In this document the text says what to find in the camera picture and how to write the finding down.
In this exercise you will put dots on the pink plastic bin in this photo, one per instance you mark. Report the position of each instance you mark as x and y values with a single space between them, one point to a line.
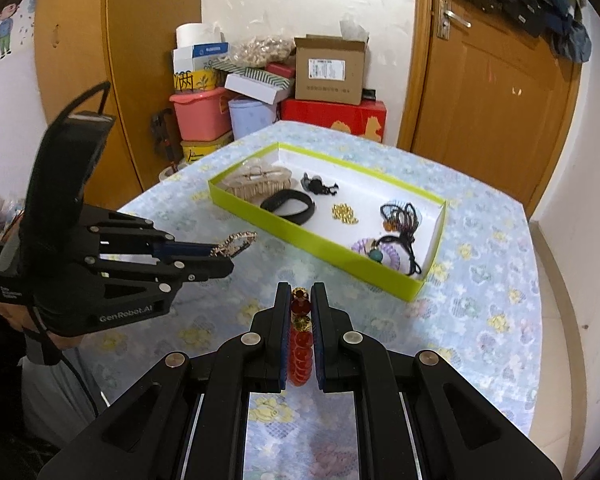
202 116

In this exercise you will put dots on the silver door handle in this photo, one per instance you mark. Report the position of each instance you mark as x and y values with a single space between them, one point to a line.
447 18

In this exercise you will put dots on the white paper roll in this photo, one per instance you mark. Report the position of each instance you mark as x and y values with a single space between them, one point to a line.
192 34

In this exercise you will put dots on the yellow box under bin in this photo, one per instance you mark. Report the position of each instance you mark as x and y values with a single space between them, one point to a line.
195 150

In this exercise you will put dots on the small red box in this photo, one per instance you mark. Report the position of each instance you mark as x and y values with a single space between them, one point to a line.
281 70

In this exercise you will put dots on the brown wooden door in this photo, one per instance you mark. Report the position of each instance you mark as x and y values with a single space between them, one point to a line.
491 102

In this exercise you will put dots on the person's left hand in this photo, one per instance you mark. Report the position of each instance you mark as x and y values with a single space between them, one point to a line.
19 318

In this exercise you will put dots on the green striped box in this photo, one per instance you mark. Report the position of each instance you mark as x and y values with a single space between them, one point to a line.
256 74

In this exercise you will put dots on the bag of nuts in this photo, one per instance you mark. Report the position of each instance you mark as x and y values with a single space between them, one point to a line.
258 52

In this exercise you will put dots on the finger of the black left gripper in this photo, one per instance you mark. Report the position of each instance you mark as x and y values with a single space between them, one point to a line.
172 250
201 269

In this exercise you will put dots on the pink rhinestone hair clip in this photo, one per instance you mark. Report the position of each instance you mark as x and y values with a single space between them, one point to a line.
234 244

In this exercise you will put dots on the brown cardboard box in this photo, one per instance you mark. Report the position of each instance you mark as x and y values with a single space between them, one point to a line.
329 69

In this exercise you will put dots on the white flat box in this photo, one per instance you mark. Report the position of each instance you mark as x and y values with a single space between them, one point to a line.
257 90

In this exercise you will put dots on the cartoon wall sticker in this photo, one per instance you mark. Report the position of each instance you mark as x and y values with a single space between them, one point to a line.
6 26

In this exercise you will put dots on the beige claw hair clip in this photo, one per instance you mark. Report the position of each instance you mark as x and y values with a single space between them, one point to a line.
256 180

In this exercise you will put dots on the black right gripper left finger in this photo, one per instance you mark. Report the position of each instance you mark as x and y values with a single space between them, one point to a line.
268 370

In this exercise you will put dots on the green white shallow box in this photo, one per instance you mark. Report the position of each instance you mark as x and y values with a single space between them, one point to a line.
344 225

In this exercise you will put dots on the red gift box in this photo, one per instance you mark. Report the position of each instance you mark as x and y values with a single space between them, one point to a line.
367 119

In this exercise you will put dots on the floral blue table cloth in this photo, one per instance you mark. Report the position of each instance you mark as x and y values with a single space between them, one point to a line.
480 307

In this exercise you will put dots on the lavender round container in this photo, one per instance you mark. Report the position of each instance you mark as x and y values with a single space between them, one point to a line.
249 116

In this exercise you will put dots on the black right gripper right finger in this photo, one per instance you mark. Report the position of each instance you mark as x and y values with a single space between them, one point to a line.
333 369

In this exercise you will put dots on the yellow patterned box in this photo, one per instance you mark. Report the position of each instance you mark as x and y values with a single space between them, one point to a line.
193 81

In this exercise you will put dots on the white blue carton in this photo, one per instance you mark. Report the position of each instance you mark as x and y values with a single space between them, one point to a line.
197 57

